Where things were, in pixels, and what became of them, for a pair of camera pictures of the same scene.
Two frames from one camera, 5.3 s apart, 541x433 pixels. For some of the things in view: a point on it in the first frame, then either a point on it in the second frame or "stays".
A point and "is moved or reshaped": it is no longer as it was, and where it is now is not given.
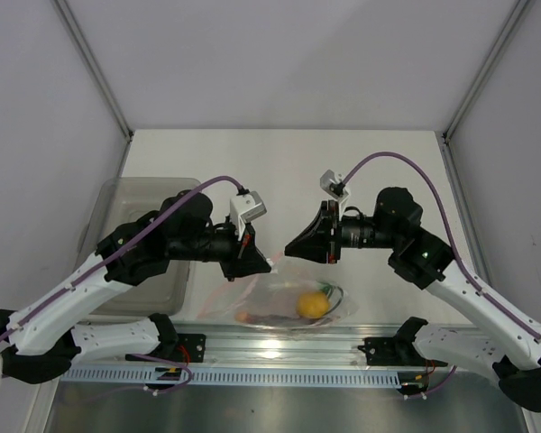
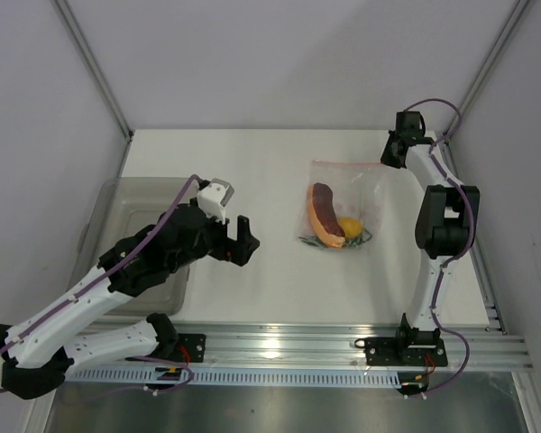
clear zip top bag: [292, 295] to [344, 205]
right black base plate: [397, 351] stays
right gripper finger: [314, 243] to [394, 156]
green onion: [326, 288] is moved or reshaped
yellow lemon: [312, 304] is moved or reshaped
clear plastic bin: [119, 202] stays
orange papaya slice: [246, 317] is moved or reshaped
